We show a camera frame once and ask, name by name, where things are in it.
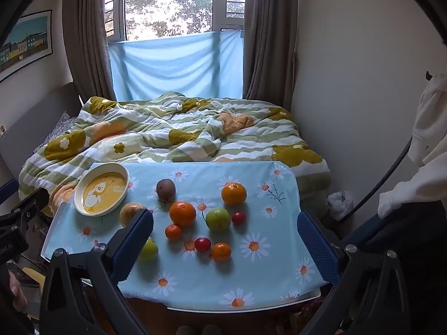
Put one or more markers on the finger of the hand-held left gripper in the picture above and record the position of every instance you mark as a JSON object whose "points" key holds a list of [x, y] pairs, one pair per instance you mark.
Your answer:
{"points": [[31, 202], [7, 189]]}

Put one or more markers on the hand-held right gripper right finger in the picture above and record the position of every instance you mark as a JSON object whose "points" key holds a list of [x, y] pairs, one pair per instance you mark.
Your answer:
{"points": [[317, 247]]}

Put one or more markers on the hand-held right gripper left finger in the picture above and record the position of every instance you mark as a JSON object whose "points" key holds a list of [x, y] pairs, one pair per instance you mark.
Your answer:
{"points": [[134, 244]]}

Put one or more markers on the green apple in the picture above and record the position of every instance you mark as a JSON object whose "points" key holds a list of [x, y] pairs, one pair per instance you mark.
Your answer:
{"points": [[218, 220], [150, 251]]}

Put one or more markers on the large yellow apple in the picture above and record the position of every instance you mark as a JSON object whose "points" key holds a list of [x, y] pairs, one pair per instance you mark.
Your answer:
{"points": [[127, 213]]}

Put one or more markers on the small tangerine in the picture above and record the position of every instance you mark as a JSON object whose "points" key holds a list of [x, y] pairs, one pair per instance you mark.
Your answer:
{"points": [[221, 252], [173, 232]]}

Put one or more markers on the cream plate with yellow duck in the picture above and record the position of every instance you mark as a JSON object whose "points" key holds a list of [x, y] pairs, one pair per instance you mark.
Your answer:
{"points": [[101, 190]]}

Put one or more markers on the red cherry tomato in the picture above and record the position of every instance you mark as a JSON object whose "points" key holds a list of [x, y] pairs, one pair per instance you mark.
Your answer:
{"points": [[202, 244], [238, 217]]}

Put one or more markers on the person's left hand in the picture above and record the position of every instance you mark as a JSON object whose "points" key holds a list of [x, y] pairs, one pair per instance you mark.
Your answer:
{"points": [[18, 293]]}

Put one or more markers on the white plastic bag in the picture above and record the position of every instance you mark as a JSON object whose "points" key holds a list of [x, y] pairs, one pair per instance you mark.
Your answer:
{"points": [[340, 204]]}

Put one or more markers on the large orange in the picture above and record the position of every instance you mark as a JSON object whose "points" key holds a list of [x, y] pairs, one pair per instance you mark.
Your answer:
{"points": [[234, 194], [182, 213]]}

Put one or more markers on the brown kiwi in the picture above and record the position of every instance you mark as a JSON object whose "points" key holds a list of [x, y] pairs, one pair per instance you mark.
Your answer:
{"points": [[166, 189]]}

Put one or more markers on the grey patterned bed sheet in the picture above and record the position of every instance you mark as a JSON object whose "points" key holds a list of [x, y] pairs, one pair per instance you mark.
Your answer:
{"points": [[57, 129]]}

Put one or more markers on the blue daisy print tablecloth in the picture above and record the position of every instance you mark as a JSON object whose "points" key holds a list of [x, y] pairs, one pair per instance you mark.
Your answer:
{"points": [[209, 279]]}

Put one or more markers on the black curved tube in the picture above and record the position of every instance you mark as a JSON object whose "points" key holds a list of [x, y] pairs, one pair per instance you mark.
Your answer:
{"points": [[387, 171]]}

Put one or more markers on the green striped flower blanket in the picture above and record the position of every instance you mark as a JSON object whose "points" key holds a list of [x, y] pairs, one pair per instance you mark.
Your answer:
{"points": [[174, 129]]}

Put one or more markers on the white garment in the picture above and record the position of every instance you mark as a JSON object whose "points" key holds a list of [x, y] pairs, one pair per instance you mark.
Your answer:
{"points": [[433, 125]]}

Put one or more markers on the brown curtain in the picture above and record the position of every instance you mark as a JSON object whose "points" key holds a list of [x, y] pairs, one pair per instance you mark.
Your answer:
{"points": [[269, 35], [90, 35]]}

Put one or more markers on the light blue window cloth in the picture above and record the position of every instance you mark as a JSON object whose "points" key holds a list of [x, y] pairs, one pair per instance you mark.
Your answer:
{"points": [[174, 62]]}

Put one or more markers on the window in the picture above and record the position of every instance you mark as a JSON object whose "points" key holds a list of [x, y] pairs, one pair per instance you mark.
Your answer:
{"points": [[167, 3]]}

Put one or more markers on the framed wall picture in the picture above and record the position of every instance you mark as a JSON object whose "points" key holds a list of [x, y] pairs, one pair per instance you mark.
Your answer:
{"points": [[24, 45]]}

